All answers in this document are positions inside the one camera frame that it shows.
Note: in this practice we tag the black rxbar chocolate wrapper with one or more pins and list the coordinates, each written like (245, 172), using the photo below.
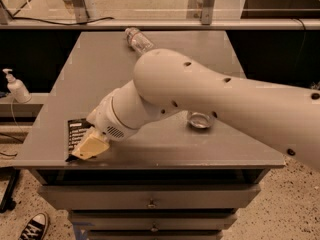
(76, 130)

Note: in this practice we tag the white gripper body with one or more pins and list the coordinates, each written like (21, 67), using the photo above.
(106, 119)

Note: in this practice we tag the black white sneaker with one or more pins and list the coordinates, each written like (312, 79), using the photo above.
(36, 228)

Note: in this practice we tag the clear plastic water bottle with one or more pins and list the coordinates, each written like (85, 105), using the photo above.
(138, 41)

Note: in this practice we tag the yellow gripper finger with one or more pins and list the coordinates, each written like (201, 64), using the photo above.
(92, 144)

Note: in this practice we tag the top drawer with knob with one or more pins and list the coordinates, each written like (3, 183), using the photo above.
(147, 197)

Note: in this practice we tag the grey drawer cabinet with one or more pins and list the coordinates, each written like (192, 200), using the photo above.
(168, 152)

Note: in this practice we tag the drawer with knob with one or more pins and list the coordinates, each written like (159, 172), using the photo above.
(169, 220)
(147, 197)

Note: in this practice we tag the white pump dispenser bottle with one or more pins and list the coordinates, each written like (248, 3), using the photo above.
(17, 87)

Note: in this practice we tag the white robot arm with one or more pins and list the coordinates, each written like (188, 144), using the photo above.
(286, 118)

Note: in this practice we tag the black stand base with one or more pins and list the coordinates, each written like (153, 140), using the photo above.
(10, 176)

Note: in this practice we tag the green drink can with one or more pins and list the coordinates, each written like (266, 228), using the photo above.
(199, 120)

